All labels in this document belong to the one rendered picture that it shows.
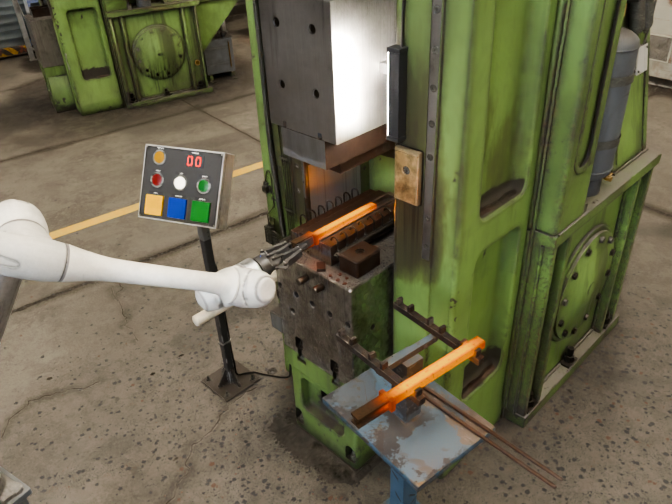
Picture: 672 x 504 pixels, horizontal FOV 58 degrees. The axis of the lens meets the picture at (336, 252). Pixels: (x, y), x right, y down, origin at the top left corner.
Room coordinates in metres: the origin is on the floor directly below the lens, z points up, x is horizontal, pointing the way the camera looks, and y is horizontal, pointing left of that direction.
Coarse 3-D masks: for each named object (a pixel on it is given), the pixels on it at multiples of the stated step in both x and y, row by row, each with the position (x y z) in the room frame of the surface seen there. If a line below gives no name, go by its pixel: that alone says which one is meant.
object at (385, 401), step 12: (468, 348) 1.15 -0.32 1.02; (444, 360) 1.11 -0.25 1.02; (456, 360) 1.11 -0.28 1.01; (420, 372) 1.07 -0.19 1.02; (432, 372) 1.07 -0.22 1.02; (444, 372) 1.08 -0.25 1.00; (408, 384) 1.03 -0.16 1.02; (420, 384) 1.04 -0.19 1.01; (384, 396) 0.99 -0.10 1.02; (396, 396) 1.00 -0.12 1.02; (360, 408) 0.96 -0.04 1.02; (372, 408) 0.96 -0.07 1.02; (384, 408) 0.98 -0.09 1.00; (360, 420) 0.93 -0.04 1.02
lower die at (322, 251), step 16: (368, 192) 2.10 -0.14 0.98; (384, 192) 2.07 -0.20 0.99; (336, 208) 1.98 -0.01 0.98; (352, 208) 1.96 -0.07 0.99; (304, 224) 1.88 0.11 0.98; (320, 224) 1.85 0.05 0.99; (352, 224) 1.84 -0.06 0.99; (368, 224) 1.83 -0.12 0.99; (320, 240) 1.73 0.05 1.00; (352, 240) 1.77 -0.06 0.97; (320, 256) 1.74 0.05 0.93
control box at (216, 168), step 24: (144, 168) 2.12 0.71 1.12; (168, 168) 2.08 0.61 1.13; (192, 168) 2.05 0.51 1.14; (216, 168) 2.02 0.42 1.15; (144, 192) 2.07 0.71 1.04; (168, 192) 2.04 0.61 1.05; (192, 192) 2.01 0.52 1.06; (216, 192) 1.98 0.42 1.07; (144, 216) 2.02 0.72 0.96; (216, 216) 1.93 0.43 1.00
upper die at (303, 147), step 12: (288, 132) 1.82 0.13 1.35; (372, 132) 1.85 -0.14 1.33; (384, 132) 1.89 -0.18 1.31; (288, 144) 1.82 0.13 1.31; (300, 144) 1.78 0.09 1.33; (312, 144) 1.74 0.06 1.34; (324, 144) 1.70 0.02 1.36; (348, 144) 1.77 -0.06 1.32; (360, 144) 1.81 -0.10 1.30; (372, 144) 1.85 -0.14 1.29; (300, 156) 1.78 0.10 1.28; (312, 156) 1.74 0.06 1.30; (324, 156) 1.70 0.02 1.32; (336, 156) 1.73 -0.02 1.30; (348, 156) 1.77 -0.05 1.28; (324, 168) 1.70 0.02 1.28
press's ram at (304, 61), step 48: (288, 0) 1.78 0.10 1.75; (336, 0) 1.68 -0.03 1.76; (384, 0) 1.81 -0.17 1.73; (288, 48) 1.79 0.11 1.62; (336, 48) 1.67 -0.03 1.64; (384, 48) 1.81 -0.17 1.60; (288, 96) 1.81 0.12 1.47; (336, 96) 1.67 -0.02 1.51; (384, 96) 1.81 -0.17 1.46; (336, 144) 1.66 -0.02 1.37
